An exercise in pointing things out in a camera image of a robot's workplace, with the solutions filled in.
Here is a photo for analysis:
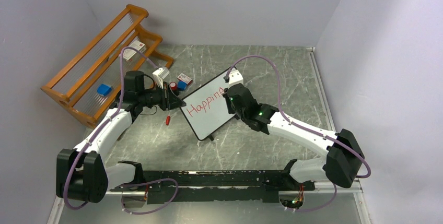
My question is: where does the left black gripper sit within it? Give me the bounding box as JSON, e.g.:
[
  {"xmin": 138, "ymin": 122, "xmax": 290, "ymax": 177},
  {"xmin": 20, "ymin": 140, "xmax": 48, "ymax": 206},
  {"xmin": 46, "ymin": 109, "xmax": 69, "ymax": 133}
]
[{"xmin": 138, "ymin": 81, "xmax": 185, "ymax": 111}]

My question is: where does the red marker cap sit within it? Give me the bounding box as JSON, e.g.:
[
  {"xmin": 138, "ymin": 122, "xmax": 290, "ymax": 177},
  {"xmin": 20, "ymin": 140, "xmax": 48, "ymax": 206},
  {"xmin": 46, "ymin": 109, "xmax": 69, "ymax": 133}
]
[{"xmin": 165, "ymin": 116, "xmax": 171, "ymax": 125}]

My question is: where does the black framed whiteboard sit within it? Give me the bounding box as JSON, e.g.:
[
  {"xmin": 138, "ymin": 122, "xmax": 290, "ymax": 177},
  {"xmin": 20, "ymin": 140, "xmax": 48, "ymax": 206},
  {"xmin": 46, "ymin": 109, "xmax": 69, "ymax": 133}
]
[{"xmin": 180, "ymin": 71, "xmax": 235, "ymax": 140}]

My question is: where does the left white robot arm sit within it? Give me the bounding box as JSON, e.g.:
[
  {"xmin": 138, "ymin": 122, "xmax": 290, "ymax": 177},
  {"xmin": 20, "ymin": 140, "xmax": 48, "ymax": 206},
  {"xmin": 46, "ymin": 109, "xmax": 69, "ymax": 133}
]
[{"xmin": 56, "ymin": 67, "xmax": 185, "ymax": 203}]

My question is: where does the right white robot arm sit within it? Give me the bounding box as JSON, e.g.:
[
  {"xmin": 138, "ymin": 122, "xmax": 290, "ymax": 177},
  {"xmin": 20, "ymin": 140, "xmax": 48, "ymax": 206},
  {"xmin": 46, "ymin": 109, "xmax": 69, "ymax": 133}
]
[{"xmin": 223, "ymin": 84, "xmax": 364, "ymax": 190}]

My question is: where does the blue small block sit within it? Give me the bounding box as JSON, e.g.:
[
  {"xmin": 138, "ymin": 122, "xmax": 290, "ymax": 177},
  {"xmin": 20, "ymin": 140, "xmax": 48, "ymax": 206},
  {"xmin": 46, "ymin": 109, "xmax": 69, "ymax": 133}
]
[{"xmin": 177, "ymin": 80, "xmax": 188, "ymax": 91}]

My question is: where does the red white small box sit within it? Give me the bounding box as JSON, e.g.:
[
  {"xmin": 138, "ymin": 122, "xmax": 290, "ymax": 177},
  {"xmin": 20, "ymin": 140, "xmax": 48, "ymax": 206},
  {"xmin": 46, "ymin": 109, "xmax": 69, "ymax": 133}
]
[{"xmin": 177, "ymin": 73, "xmax": 193, "ymax": 85}]

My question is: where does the white red box on rack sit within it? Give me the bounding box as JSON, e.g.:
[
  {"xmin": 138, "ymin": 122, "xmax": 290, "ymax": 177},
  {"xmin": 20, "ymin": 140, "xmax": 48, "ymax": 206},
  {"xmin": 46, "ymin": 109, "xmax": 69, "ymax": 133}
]
[{"xmin": 123, "ymin": 40, "xmax": 146, "ymax": 62}]

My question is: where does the blue block on rack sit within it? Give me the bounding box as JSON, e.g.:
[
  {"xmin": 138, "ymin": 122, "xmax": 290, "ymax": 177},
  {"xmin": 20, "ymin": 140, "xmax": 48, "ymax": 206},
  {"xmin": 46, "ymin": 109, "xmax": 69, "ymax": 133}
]
[{"xmin": 96, "ymin": 84, "xmax": 112, "ymax": 97}]

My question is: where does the orange wooden rack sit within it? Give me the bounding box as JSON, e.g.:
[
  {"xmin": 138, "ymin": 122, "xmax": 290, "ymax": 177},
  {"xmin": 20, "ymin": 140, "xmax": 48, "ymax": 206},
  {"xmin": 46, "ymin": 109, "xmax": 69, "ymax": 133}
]
[{"xmin": 41, "ymin": 4, "xmax": 174, "ymax": 129}]

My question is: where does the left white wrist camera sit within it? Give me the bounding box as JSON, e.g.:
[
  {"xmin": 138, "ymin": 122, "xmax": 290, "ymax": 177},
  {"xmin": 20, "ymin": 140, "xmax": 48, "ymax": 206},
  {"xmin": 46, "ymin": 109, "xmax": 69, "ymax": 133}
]
[{"xmin": 152, "ymin": 66, "xmax": 170, "ymax": 89}]

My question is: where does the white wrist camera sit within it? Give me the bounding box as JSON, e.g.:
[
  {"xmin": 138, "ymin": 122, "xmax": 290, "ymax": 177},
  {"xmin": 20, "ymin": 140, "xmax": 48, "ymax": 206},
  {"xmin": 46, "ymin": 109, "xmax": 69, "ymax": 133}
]
[
  {"xmin": 152, "ymin": 66, "xmax": 170, "ymax": 89},
  {"xmin": 228, "ymin": 70, "xmax": 244, "ymax": 88}
]

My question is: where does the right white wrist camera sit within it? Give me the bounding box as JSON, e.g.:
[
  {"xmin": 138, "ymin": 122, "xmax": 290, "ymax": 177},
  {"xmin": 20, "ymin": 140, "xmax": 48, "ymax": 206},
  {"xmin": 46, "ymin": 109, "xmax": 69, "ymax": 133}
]
[{"xmin": 228, "ymin": 70, "xmax": 244, "ymax": 88}]

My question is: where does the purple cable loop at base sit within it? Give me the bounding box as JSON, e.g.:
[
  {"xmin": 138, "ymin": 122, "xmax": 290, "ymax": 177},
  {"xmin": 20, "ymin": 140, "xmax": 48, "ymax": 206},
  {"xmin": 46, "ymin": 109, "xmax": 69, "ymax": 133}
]
[{"xmin": 121, "ymin": 179, "xmax": 179, "ymax": 216}]

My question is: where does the black base frame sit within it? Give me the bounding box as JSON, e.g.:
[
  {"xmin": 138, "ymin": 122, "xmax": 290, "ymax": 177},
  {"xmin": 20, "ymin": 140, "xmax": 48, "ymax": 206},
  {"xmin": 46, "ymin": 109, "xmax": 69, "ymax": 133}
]
[{"xmin": 143, "ymin": 170, "xmax": 316, "ymax": 205}]

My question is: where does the aluminium rail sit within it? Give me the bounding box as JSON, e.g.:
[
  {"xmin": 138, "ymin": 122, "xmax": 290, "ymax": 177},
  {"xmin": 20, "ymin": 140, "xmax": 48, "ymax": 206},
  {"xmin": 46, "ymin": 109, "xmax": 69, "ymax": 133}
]
[{"xmin": 46, "ymin": 46, "xmax": 372, "ymax": 224}]

